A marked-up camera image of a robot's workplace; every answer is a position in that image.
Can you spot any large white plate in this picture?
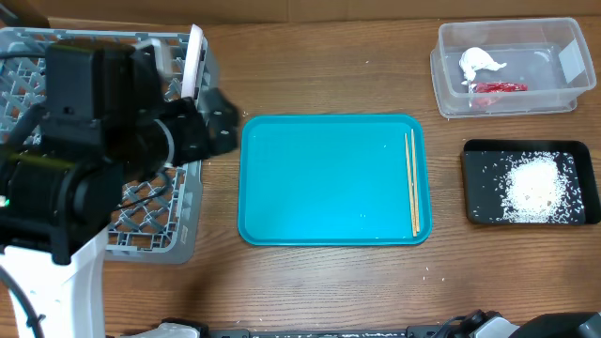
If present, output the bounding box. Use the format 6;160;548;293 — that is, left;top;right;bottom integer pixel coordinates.
181;24;204;99

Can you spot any wooden chopstick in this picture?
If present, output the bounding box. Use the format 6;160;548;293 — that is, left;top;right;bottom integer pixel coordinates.
410;130;421;234
405;134;417;238

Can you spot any white tissue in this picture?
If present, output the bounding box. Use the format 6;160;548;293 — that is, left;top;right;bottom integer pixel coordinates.
458;47;507;85

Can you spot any red snack wrapper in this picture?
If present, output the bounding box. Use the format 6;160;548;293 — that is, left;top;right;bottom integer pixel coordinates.
469;82;529;108

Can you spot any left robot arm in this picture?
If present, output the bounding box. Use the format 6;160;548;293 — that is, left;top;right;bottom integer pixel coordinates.
1;38;239;337

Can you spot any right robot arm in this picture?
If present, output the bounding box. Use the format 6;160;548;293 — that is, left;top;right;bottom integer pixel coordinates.
433;310;600;338

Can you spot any grey dishwasher rack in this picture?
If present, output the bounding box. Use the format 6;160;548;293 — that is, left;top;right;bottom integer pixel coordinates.
1;27;219;264

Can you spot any teal plastic tray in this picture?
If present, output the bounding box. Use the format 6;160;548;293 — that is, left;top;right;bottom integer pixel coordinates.
238;114;433;246

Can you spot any black plastic tray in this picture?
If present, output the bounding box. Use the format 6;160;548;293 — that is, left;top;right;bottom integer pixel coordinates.
461;139;600;224

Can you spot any pile of white rice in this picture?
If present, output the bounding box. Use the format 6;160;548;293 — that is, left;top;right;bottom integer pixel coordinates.
501;152;570;223

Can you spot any clear plastic container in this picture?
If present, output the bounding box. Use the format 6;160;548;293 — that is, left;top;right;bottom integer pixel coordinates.
430;17;596;118

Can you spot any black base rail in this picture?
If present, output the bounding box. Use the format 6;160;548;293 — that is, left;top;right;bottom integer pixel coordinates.
121;317;452;338

